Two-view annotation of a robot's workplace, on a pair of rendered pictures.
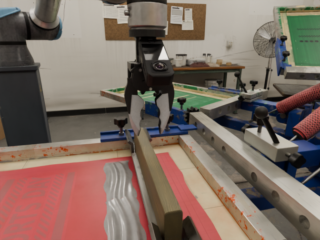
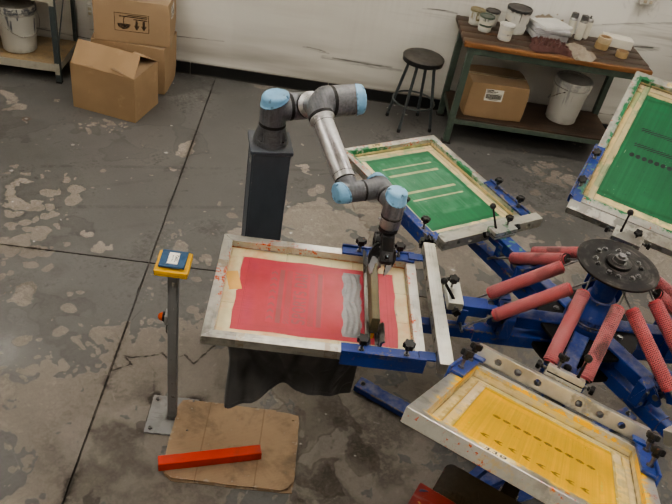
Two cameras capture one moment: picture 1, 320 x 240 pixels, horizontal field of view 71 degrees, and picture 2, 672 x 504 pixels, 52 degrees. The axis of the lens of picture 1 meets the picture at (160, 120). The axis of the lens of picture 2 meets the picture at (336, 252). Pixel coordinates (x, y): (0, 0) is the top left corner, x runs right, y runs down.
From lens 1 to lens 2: 2.11 m
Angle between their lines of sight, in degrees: 20
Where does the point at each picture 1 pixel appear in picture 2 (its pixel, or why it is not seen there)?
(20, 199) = (294, 287)
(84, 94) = (292, 45)
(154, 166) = (375, 293)
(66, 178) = (318, 279)
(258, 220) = (418, 334)
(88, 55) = not seen: outside the picture
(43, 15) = not seen: hidden behind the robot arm
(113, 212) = (347, 310)
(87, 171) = (331, 277)
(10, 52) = (273, 137)
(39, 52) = not seen: outside the picture
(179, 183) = (390, 303)
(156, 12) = (394, 226)
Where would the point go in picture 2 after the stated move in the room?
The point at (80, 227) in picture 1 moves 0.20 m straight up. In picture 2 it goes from (329, 312) to (337, 272)
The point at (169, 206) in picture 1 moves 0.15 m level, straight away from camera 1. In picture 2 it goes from (375, 316) to (385, 291)
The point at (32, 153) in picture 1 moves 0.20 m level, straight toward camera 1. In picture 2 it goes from (292, 250) to (305, 282)
